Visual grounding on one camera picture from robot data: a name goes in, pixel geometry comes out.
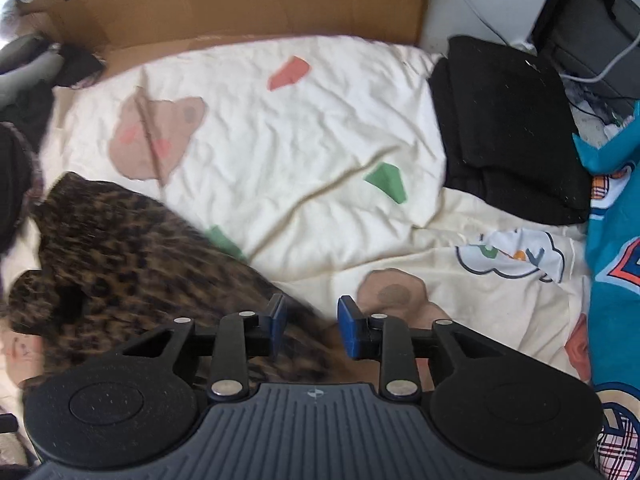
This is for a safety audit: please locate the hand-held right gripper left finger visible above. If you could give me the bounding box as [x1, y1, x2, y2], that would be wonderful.
[120, 294, 289, 403]

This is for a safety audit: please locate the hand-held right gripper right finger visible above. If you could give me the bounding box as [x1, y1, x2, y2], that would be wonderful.
[337, 296, 501, 402]

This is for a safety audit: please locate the leopard print skirt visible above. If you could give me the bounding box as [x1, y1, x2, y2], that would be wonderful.
[2, 172, 361, 391]

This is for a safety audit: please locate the pile of dark clothes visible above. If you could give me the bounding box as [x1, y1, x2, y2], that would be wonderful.
[0, 42, 106, 256]

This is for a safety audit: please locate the cream printed blanket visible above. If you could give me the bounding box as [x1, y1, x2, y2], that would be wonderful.
[0, 35, 593, 401]

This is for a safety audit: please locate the folded black garment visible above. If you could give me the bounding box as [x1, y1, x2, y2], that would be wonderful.
[429, 35, 593, 226]

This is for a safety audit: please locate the teal printed cloth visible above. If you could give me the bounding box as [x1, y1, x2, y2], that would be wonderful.
[572, 102, 640, 480]

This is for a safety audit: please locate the brown cardboard sheet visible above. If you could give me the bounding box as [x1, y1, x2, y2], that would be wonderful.
[15, 0, 436, 68]

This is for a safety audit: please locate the grey neck pillow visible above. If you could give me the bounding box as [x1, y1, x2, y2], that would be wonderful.
[0, 35, 66, 91]

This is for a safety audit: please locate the white cable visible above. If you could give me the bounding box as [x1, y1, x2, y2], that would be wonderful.
[560, 25, 640, 83]

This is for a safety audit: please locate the black cabinet with cables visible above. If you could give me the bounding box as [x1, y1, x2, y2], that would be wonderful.
[530, 0, 640, 116]

